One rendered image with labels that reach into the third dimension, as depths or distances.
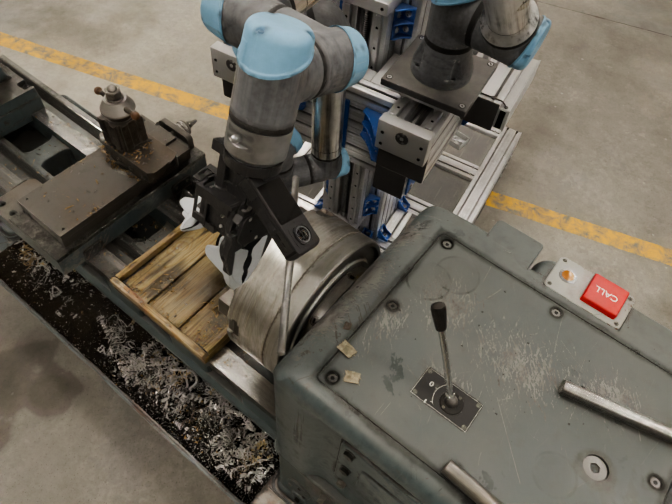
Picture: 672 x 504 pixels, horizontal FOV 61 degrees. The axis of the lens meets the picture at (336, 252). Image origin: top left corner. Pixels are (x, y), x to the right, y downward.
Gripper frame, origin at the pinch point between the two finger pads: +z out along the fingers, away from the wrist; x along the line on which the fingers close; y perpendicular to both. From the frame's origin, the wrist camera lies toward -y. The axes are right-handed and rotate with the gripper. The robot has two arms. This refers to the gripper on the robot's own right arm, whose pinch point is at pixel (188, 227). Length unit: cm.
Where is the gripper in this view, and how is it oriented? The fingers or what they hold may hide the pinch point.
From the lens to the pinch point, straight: 121.7
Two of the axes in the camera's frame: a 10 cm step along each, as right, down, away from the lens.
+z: -6.2, 6.1, -4.9
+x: 0.5, -5.9, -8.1
